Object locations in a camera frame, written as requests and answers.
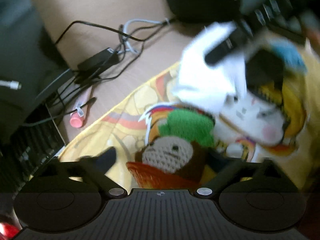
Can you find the white paper towel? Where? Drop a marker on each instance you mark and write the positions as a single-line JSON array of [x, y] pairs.
[[207, 87]]

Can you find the yellow cartoon printed cloth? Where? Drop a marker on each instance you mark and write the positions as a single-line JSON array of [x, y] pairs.
[[250, 129]]

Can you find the black laptop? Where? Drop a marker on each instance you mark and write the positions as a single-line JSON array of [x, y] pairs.
[[29, 135]]

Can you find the black power adapter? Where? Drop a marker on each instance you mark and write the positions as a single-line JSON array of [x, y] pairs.
[[95, 65]]

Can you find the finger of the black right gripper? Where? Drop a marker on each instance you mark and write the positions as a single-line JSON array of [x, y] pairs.
[[235, 41]]

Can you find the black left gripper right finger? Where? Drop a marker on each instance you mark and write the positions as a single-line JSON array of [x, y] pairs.
[[228, 170]]

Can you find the black round speaker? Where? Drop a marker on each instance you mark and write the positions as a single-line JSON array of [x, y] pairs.
[[205, 11]]

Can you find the red orange bowl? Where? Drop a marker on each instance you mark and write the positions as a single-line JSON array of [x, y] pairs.
[[148, 177]]

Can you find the blue wipes packet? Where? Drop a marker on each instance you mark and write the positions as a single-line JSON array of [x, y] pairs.
[[289, 54]]

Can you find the crocheted doll green hat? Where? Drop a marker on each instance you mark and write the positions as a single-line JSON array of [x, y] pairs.
[[176, 141]]

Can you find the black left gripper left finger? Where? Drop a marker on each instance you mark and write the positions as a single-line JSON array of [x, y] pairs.
[[104, 161]]

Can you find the red shiny object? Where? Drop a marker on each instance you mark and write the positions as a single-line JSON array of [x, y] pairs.
[[8, 231]]

